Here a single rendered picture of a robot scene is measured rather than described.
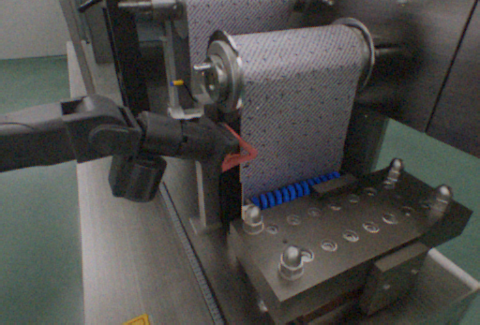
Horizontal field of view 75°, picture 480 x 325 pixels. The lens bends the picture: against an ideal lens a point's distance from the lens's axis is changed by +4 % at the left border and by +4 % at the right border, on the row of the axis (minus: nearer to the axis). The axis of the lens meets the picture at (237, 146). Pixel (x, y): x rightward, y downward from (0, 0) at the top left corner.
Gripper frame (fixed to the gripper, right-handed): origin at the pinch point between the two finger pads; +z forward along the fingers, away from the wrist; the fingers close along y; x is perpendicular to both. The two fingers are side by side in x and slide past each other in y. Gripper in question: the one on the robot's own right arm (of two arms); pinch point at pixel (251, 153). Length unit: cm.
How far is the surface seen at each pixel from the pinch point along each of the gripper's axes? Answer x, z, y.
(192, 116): 1.3, -9.0, -8.1
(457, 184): -15, 231, -53
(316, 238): -6.9, 8.7, 13.5
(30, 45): -123, -44, -556
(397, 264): -4.1, 16.9, 22.0
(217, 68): 11.1, -10.2, -3.4
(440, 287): -9.0, 34.1, 23.2
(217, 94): 7.5, -8.7, -3.3
